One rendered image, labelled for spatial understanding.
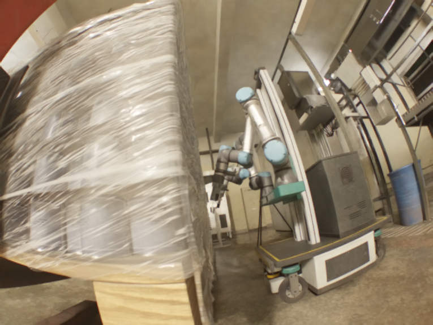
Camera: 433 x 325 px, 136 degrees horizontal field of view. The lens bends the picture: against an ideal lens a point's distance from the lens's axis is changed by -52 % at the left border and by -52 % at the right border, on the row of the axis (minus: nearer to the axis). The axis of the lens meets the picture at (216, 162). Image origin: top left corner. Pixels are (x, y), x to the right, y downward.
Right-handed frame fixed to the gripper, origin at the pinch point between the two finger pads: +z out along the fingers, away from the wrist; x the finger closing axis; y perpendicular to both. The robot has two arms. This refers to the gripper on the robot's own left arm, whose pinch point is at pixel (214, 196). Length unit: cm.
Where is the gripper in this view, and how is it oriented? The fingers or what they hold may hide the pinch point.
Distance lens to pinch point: 109.1
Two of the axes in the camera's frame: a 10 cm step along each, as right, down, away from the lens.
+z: -2.2, 9.7, -1.3
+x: -1.7, -1.7, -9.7
